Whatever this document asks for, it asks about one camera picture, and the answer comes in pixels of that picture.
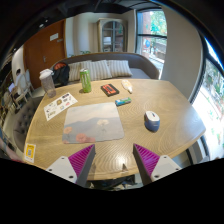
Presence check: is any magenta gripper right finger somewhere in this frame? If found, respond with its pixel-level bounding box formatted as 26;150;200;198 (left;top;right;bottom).
133;144;181;185

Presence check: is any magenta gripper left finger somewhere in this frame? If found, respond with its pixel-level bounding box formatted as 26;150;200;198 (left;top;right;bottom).
47;144;95;187

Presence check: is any blue grey computer mouse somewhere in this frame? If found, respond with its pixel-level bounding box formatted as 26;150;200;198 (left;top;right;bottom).
144;111;160;132

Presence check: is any yellow QR code card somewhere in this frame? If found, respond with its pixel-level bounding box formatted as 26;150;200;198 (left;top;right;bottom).
24;143;36;163

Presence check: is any white sticker sheet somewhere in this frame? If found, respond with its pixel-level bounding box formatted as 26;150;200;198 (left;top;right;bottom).
44;93;77;120

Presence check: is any teal small packet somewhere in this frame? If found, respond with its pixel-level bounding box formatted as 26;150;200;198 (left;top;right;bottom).
115;97;131;106

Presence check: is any grey tufted chair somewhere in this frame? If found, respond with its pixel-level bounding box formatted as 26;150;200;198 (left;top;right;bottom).
13;96;42;152

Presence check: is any black red box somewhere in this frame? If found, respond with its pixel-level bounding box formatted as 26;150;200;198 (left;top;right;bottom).
101;84;119;97

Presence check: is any crumpled plastic wrapper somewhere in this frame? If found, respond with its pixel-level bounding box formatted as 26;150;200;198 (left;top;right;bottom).
121;80;133;93

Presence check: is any green drink can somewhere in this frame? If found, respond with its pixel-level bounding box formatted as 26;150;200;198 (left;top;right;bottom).
80;68;91;93

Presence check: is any striped left cushion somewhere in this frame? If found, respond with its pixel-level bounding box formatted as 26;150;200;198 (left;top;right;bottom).
69;61;88;82

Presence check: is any striped cushion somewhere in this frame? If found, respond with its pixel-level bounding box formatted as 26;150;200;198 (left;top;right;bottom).
69;61;88;82
107;60;132;77
86;60;112;81

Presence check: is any black backpack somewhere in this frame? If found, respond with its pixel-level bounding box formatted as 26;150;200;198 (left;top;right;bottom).
53;62;70;86

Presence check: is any striped middle cushion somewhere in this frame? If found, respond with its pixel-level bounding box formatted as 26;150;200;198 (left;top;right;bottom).
86;60;112;81

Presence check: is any striped right cushion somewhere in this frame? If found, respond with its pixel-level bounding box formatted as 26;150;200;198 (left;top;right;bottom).
107;60;132;77

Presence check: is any orange wooden door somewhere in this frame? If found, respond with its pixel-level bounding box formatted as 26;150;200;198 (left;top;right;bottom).
24;20;65;88

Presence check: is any grey glass door cabinet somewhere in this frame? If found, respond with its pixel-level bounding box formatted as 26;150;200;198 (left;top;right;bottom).
97;18;128;52

